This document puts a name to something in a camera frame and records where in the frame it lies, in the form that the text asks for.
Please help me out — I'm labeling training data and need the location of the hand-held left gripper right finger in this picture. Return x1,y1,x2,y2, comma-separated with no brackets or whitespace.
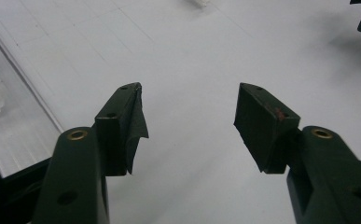
233,82,361,224

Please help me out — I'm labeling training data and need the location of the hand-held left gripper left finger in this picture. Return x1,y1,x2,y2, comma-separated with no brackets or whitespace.
32,82,149,224

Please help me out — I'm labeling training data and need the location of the clear plastic container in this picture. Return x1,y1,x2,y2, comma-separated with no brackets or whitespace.
0,8,65,178

